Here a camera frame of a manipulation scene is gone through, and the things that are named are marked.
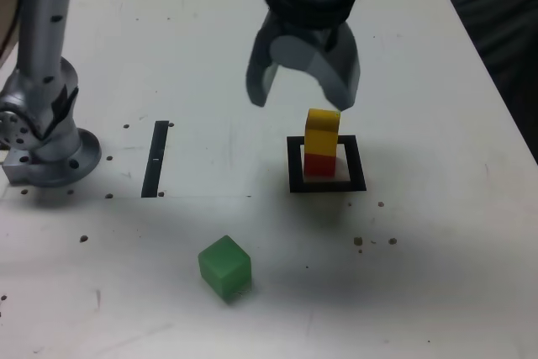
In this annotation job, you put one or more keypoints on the green cube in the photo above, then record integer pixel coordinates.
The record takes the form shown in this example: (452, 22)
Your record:
(225, 268)

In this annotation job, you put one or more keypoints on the yellow cube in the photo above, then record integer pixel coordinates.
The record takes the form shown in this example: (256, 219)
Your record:
(321, 132)

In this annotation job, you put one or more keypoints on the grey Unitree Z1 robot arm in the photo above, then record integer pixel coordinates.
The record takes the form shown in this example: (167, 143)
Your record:
(42, 18)

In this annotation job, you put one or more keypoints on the black tape strip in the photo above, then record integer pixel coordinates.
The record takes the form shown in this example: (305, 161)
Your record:
(154, 157)

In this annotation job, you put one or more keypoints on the red cube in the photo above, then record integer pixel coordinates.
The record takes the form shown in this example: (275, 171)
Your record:
(319, 165)

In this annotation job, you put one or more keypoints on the black tape square outline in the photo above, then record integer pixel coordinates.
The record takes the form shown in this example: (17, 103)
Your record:
(323, 186)

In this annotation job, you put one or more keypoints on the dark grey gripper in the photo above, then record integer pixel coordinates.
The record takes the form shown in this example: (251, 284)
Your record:
(307, 31)

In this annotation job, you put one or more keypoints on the person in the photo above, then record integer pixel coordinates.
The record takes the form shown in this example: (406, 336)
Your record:
(504, 18)

